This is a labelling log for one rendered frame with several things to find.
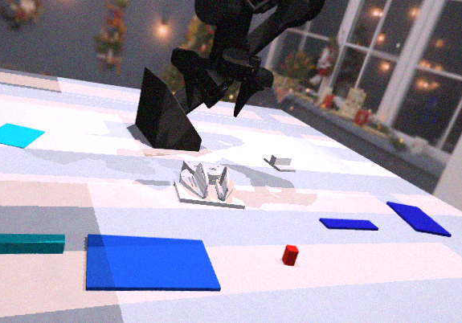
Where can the cyan flat square plate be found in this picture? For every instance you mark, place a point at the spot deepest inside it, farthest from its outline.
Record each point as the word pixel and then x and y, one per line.
pixel 18 136

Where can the blue flat plate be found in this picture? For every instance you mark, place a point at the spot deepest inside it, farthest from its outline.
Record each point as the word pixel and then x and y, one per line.
pixel 127 263
pixel 417 219

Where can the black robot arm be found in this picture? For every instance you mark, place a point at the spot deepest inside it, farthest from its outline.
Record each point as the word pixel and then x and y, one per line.
pixel 235 63

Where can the teal rectangular bar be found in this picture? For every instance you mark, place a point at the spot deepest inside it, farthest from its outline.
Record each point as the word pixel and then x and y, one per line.
pixel 32 244

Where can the blue flat bar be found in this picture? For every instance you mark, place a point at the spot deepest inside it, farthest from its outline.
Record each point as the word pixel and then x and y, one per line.
pixel 348 224

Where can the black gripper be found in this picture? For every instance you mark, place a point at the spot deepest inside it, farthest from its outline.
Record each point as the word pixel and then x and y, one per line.
pixel 186 61

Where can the red block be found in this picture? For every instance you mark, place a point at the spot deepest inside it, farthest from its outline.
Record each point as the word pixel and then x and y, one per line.
pixel 290 255

